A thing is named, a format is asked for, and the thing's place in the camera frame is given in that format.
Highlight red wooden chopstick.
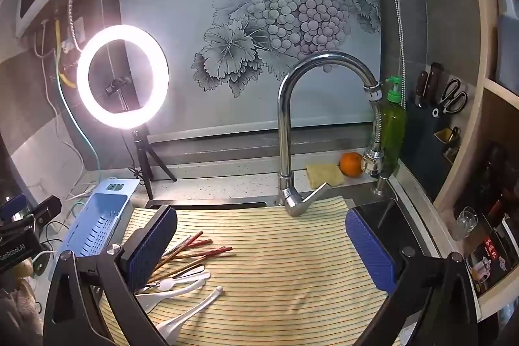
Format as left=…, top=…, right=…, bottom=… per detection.
left=170, top=246, right=233, bottom=260
left=147, top=253, right=237, bottom=285
left=162, top=231, right=204, bottom=258
left=162, top=239, right=213, bottom=261

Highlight black tripod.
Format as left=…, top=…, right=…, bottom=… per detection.
left=129, top=129, right=178, bottom=201

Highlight striped yellow cloth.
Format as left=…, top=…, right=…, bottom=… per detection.
left=99, top=195, right=408, bottom=346

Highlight clear drinking glass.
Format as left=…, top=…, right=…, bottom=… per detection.
left=454, top=206, right=479, bottom=242

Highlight orange fruit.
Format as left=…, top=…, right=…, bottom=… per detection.
left=339, top=152, right=365, bottom=178

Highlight chrome faucet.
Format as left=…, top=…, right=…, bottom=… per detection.
left=277, top=51, right=385, bottom=218

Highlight blue plastic basket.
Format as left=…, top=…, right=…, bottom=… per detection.
left=49, top=179, right=141, bottom=274

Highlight yellow hose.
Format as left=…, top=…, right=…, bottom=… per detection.
left=54, top=19, right=78, bottom=89

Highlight black handled scissors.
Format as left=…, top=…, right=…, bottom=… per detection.
left=432, top=78, right=469, bottom=119

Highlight gold utensil holder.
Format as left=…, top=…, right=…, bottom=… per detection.
left=433, top=126, right=462, bottom=164

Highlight white ring light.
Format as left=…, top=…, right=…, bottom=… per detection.
left=76, top=24, right=170, bottom=130

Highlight green soap bottle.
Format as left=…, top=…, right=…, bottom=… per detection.
left=381, top=75, right=407, bottom=177

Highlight green hose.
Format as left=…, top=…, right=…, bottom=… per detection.
left=56, top=46, right=103, bottom=171

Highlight red printed box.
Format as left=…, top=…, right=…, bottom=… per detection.
left=466, top=214, right=519, bottom=298

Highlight dark knife block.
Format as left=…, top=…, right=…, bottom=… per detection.
left=401, top=87, right=469, bottom=176

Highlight white ceramic spoon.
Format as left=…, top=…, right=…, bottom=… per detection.
left=137, top=271, right=211, bottom=312

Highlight person's left hand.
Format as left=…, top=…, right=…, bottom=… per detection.
left=0, top=261, right=46, bottom=346

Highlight wooden shelf unit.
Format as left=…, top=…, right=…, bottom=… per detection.
left=432, top=0, right=519, bottom=326

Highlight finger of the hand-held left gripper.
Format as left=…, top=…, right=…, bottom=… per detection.
left=22, top=195, right=63, bottom=229
left=0, top=194, right=29, bottom=218

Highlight brown handled knife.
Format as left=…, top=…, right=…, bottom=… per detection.
left=426, top=62, right=443, bottom=105
left=414, top=71, right=429, bottom=105

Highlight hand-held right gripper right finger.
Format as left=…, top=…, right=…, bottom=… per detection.
left=344, top=206, right=483, bottom=346

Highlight white plastic spoons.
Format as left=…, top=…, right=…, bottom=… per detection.
left=156, top=286, right=224, bottom=346

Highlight yellow sponge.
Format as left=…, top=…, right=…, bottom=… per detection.
left=305, top=163, right=345, bottom=188

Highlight dark glass bottle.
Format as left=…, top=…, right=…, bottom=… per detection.
left=472, top=143, right=505, bottom=217

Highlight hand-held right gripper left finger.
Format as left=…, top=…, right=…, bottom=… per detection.
left=42, top=204, right=179, bottom=346

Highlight white cable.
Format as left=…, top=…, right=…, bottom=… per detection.
left=34, top=19, right=96, bottom=201

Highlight flexible metal hose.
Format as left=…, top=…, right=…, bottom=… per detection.
left=67, top=0, right=84, bottom=52

